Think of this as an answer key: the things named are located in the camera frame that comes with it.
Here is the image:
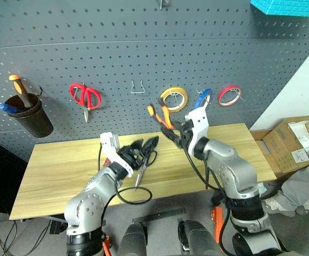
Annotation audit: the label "black table frame bar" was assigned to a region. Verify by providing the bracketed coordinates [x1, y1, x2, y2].
[131, 207, 188, 224]

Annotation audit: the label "orange black handled screwdriver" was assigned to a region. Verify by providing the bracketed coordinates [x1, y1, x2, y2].
[9, 75, 35, 108]

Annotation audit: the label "person in grey trousers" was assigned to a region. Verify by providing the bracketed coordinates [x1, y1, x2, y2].
[265, 157, 309, 218]

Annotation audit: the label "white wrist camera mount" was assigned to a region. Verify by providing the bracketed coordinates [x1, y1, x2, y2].
[184, 106, 209, 153]
[100, 132, 134, 179]

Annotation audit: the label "red handled scissors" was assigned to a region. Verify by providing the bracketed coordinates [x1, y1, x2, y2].
[69, 83, 102, 124]

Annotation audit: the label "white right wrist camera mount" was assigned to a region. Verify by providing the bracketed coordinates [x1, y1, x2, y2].
[184, 106, 209, 153]

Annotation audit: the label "yellow tape roll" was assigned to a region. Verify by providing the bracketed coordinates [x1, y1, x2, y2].
[159, 86, 189, 113]

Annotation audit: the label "orange black handled pliers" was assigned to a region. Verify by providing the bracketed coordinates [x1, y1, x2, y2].
[147, 98, 175, 131]

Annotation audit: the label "turquoise foam block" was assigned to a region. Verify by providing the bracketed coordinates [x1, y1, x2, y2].
[250, 0, 309, 18]

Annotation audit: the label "blue marker pen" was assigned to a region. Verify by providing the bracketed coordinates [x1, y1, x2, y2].
[0, 103, 25, 114]

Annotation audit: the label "dark rounded shape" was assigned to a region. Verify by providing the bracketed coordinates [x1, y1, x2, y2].
[116, 222, 148, 256]
[178, 219, 221, 256]

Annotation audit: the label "dark grey pegboard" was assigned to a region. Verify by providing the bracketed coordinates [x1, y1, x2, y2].
[0, 0, 309, 163]

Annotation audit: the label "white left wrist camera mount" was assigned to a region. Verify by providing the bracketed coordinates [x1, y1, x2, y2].
[100, 132, 134, 179]

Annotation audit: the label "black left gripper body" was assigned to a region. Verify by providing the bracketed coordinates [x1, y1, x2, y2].
[116, 146, 147, 172]

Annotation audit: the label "red tape roll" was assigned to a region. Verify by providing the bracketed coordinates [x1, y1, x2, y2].
[217, 85, 243, 107]

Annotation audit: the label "bare metal wire hook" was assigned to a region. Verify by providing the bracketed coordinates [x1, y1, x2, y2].
[130, 79, 146, 94]

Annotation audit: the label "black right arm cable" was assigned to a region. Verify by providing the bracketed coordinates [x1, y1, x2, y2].
[183, 148, 234, 256]

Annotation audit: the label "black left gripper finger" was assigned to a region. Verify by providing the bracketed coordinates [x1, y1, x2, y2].
[142, 135, 160, 156]
[129, 138, 145, 151]

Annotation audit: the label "blue tape roll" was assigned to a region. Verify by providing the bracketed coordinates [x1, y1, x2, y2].
[193, 88, 213, 110]

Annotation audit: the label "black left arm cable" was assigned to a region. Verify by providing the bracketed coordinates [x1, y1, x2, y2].
[98, 143, 153, 205]

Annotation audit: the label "black handled scissors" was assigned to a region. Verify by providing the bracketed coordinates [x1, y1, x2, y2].
[134, 149, 158, 191]

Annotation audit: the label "large brown cardboard box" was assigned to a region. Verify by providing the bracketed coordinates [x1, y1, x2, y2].
[262, 115, 309, 174]

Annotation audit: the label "thin black floor cables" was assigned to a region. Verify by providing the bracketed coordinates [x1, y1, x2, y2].
[0, 220, 52, 256]

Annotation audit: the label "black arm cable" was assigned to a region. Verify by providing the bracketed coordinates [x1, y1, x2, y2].
[98, 143, 153, 205]
[183, 148, 234, 256]

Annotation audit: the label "black cup holder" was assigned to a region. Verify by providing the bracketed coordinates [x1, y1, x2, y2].
[4, 93, 54, 139]

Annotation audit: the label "flat brown cardboard box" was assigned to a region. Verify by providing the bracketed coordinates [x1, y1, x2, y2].
[249, 129, 280, 180]

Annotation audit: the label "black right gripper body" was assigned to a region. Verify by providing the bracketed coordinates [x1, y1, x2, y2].
[174, 119, 196, 150]

